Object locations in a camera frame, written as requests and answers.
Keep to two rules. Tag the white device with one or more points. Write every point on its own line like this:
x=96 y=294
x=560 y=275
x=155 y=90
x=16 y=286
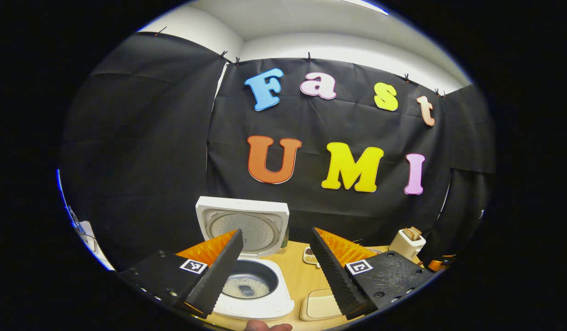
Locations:
x=92 y=243

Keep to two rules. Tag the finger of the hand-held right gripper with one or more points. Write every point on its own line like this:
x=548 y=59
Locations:
x=438 y=265

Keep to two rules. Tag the white toaster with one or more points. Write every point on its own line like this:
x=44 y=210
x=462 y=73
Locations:
x=403 y=248

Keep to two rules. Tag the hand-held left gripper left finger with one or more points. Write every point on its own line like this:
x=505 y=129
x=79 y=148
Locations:
x=219 y=271

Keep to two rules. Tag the black backdrop cloth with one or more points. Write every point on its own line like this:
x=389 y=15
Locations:
x=140 y=151

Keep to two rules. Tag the white divided grain dish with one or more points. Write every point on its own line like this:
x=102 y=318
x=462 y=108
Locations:
x=310 y=256

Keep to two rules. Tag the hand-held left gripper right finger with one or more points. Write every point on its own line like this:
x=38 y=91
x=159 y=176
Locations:
x=333 y=271

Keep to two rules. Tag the clear rice container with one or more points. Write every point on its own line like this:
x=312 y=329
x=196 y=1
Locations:
x=322 y=305

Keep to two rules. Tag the white rice cooker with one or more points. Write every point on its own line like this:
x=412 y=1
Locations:
x=265 y=216

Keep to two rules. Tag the toast slice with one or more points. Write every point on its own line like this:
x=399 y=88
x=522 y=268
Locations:
x=417 y=231
x=408 y=234

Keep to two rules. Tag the clear plastic water bottle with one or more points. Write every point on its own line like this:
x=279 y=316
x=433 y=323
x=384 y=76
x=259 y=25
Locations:
x=285 y=239

